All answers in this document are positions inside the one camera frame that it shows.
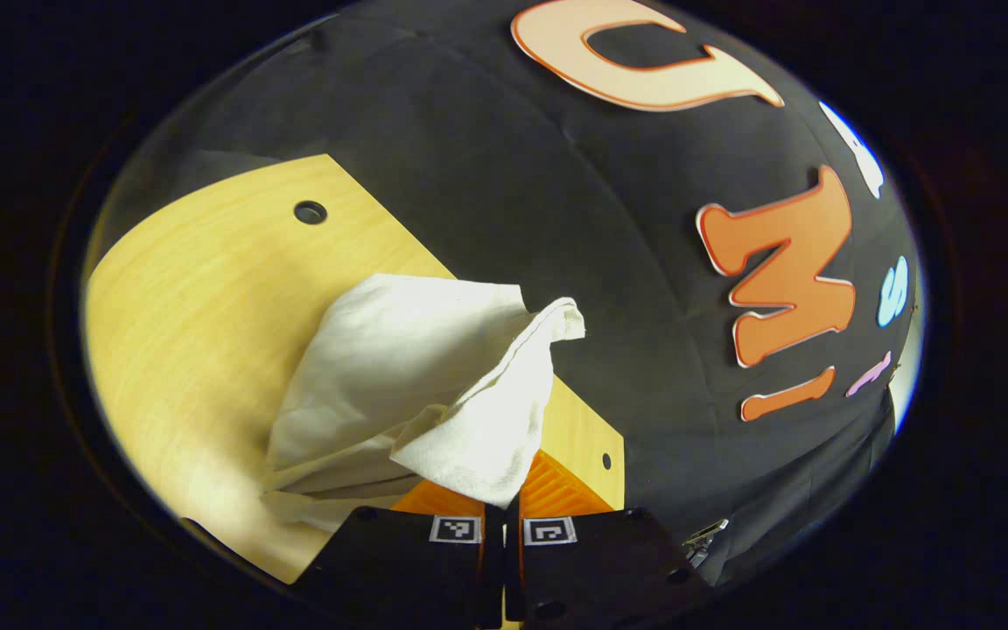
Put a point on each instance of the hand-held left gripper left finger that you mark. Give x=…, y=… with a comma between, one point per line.
x=399, y=560

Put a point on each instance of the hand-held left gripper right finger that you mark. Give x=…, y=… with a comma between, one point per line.
x=600, y=560

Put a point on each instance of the white jeans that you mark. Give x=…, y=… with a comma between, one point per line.
x=399, y=367

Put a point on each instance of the silver metal clip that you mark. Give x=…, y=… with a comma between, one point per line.
x=703, y=538

